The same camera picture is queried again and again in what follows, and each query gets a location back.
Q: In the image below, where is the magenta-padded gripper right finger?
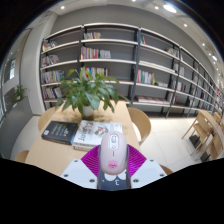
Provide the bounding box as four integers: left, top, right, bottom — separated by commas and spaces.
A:
126, 144, 168, 190

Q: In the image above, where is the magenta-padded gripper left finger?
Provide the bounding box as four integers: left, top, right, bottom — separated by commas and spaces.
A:
60, 144, 103, 190

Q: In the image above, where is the pale pink computer mouse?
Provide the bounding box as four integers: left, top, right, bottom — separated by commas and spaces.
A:
99, 130, 128, 176

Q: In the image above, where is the tan round-back chair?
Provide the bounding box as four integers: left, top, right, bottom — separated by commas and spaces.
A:
159, 164, 174, 176
37, 106, 58, 133
127, 106, 152, 146
13, 149, 30, 164

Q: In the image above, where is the thick book white spine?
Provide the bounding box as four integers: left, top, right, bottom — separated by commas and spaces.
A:
72, 141, 101, 152

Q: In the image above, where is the white illustrated cover book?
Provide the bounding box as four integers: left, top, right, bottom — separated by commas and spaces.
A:
73, 119, 123, 148

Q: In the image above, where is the black hardcover book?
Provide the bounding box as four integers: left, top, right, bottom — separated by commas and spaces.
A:
41, 120, 79, 146

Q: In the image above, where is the group of wooden slatted chairs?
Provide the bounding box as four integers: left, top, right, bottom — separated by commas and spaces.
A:
181, 109, 224, 163

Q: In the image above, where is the green potted plant white pot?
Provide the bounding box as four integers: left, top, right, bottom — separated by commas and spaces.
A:
55, 68, 129, 121

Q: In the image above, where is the grey low counter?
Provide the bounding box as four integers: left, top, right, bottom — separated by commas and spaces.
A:
0, 96, 34, 159

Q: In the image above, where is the small potted floor plant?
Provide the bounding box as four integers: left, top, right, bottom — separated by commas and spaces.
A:
13, 84, 28, 103

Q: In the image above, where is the grey bookshelf unit with books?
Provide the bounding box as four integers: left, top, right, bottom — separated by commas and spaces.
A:
39, 22, 224, 119

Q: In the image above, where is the group of round ceiling lights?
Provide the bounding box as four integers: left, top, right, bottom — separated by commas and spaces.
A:
59, 0, 219, 63

